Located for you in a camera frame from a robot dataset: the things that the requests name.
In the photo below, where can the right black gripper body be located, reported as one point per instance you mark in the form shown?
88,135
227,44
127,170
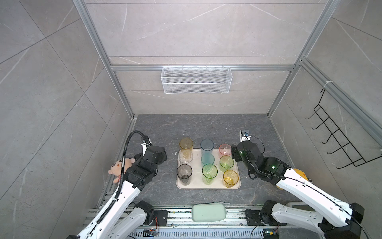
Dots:
237,157

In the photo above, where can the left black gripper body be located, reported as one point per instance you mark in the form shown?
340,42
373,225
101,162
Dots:
163,157

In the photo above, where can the pink glass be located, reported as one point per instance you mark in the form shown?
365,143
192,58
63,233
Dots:
224,150

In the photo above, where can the short green glass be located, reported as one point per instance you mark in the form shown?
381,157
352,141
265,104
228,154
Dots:
226,163

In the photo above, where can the short amber glass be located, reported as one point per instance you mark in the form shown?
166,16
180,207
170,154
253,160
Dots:
230,178

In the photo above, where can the clear glass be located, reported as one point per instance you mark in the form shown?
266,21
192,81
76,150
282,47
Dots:
185,156

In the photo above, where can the dark grey glass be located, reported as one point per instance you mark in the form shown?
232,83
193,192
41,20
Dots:
184,173

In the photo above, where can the tall yellow glass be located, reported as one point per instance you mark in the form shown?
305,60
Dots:
186,144

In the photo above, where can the beige plastic tray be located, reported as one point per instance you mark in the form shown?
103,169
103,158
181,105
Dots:
197,180

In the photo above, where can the blue glass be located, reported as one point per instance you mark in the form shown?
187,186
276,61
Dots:
207,146

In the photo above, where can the teal glass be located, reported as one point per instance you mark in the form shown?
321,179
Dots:
207,158

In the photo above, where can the tall light green glass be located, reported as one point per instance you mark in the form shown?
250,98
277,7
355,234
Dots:
209,172

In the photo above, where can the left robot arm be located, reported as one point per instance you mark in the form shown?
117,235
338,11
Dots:
106,224

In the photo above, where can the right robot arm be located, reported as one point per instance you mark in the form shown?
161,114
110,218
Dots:
328,216

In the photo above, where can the pink plush doll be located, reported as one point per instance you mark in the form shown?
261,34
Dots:
116,168

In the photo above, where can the yellow plush toy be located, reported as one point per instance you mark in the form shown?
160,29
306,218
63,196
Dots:
300,174

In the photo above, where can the light green sponge block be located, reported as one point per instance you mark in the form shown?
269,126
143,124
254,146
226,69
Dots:
212,212

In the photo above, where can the white tablet device right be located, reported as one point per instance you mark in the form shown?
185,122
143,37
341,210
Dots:
299,205

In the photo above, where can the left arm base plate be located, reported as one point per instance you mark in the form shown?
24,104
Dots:
156,218

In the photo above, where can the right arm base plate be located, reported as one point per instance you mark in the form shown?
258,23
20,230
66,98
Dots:
260,218

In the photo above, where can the aluminium rail frame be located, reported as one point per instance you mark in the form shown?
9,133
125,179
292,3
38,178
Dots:
181,226

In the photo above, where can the white wire mesh basket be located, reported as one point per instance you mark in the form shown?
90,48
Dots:
196,80

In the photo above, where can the black wire hook rack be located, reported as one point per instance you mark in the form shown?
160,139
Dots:
344,144

